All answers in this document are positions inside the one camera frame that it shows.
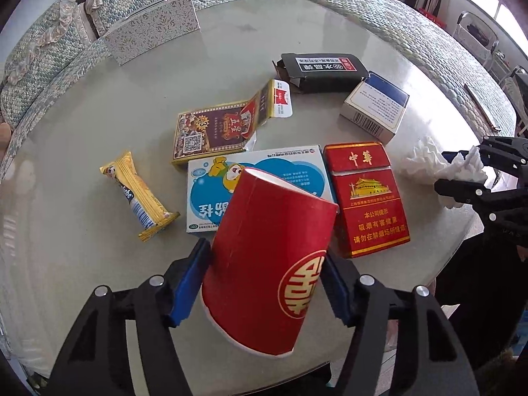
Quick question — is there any white tissue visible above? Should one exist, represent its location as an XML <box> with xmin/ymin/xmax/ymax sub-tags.
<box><xmin>397</xmin><ymin>136</ymin><xmax>488</xmax><ymax>186</ymax></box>

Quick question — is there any red cigarette pack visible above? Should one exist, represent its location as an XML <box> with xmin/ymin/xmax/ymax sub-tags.
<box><xmin>323</xmin><ymin>141</ymin><xmax>411</xmax><ymax>258</ymax></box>

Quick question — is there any yellow snack wrapper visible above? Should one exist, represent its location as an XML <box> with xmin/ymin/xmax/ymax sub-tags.
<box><xmin>99</xmin><ymin>150</ymin><xmax>180</xmax><ymax>242</ymax></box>

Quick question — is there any red paper cup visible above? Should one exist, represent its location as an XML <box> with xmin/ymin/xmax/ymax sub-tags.
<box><xmin>201</xmin><ymin>168</ymin><xmax>337</xmax><ymax>358</ymax></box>

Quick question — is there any white blue cigarette pack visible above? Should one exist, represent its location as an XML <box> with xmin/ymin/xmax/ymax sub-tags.
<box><xmin>340</xmin><ymin>71</ymin><xmax>410</xmax><ymax>145</ymax></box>

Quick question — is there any black carton box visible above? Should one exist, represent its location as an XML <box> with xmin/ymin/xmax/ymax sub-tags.
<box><xmin>273</xmin><ymin>53</ymin><xmax>370</xmax><ymax>94</ymax></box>

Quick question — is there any blue white medicine box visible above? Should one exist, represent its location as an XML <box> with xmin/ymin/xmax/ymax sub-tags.
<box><xmin>186</xmin><ymin>145</ymin><xmax>335</xmax><ymax>233</ymax></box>

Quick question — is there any brown patterned cigarette box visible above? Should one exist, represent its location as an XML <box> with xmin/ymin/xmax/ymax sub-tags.
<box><xmin>172</xmin><ymin>79</ymin><xmax>293</xmax><ymax>166</ymax></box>

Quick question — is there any blue-green quilted sofa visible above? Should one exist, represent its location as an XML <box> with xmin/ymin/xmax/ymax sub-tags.
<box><xmin>1</xmin><ymin>0</ymin><xmax>515</xmax><ymax>169</ymax></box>

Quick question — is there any white patterned tissue box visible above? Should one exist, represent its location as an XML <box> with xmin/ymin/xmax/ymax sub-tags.
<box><xmin>103</xmin><ymin>0</ymin><xmax>200</xmax><ymax>65</ymax></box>

